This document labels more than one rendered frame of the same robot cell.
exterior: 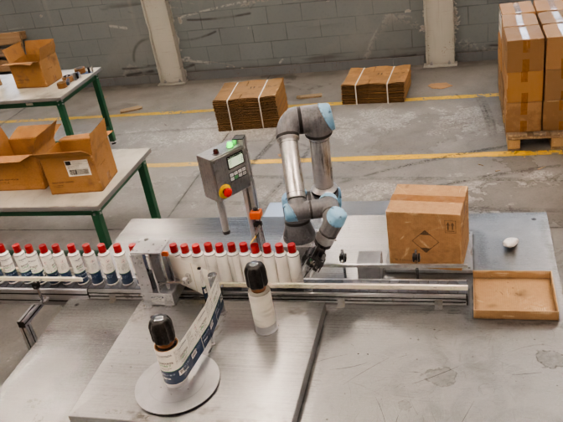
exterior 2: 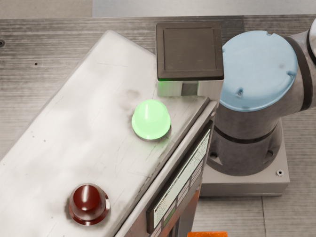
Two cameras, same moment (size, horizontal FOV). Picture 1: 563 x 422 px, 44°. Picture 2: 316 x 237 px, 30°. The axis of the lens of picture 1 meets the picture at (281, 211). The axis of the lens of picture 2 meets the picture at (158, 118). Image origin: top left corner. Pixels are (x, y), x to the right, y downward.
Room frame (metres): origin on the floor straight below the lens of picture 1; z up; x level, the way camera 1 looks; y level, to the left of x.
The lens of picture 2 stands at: (2.37, 0.21, 1.84)
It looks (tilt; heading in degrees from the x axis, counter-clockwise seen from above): 64 degrees down; 340
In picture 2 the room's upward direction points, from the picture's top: 1 degrees clockwise
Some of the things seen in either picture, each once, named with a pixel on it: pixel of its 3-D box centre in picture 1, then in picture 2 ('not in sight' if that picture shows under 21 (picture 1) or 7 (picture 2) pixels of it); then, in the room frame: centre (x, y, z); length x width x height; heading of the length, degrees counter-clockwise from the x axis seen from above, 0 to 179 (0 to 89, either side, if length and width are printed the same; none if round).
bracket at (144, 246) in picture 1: (150, 245); not in sight; (2.45, 0.55, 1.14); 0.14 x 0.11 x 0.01; 72
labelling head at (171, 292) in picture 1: (157, 270); not in sight; (2.45, 0.55, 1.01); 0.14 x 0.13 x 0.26; 72
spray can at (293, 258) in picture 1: (294, 265); not in sight; (2.37, -0.02, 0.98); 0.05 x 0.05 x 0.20
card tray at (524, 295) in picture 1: (513, 294); not in sight; (2.11, -0.83, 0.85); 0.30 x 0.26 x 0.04; 72
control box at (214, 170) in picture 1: (224, 171); (106, 193); (2.53, 0.20, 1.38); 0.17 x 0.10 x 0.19; 127
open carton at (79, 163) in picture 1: (78, 155); not in sight; (4.01, 1.18, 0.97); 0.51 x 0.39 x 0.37; 167
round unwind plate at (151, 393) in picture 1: (178, 383); not in sight; (1.89, 0.47, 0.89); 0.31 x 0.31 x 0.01
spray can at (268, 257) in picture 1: (270, 265); not in sight; (2.40, 0.08, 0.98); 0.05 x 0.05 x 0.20
